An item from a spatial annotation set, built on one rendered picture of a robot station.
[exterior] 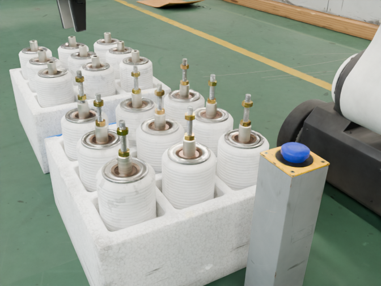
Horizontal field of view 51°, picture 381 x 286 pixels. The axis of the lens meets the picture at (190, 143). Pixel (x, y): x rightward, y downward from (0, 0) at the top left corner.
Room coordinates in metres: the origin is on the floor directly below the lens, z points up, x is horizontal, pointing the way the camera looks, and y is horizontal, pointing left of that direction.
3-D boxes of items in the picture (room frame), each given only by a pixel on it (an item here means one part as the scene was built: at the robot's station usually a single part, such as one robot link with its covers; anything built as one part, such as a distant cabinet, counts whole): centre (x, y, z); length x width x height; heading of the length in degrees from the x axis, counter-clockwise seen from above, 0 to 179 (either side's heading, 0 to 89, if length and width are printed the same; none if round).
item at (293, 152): (0.49, -0.15, 0.32); 0.04 x 0.04 x 0.02
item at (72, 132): (0.75, 0.22, 0.16); 0.10 x 0.10 x 0.18
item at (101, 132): (0.64, 0.16, 0.26); 0.02 x 0.02 x 0.03
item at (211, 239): (0.70, 0.06, 0.09); 0.39 x 0.39 x 0.18; 30
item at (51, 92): (1.01, 0.37, 0.16); 0.10 x 0.10 x 0.18
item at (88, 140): (0.64, 0.16, 0.25); 0.08 x 0.08 x 0.01
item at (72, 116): (0.75, 0.22, 0.25); 0.08 x 0.08 x 0.01
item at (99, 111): (0.64, 0.16, 0.30); 0.01 x 0.01 x 0.08
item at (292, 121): (0.98, -0.33, 0.10); 0.20 x 0.05 x 0.20; 122
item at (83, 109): (0.75, 0.22, 0.26); 0.02 x 0.02 x 0.03
